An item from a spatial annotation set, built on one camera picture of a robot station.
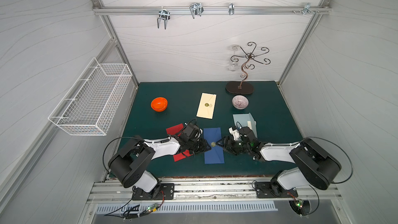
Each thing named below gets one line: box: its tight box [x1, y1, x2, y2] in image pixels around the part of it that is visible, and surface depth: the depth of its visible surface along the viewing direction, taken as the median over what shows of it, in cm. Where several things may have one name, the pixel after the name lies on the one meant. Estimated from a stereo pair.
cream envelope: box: [195, 92, 218, 120], surface depth 110 cm
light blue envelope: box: [232, 112, 258, 138], surface depth 102 cm
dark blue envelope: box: [203, 127, 225, 165], surface depth 88 cm
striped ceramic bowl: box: [232, 94, 250, 110], surface depth 109 cm
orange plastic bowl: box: [150, 96, 169, 113], surface depth 106 cm
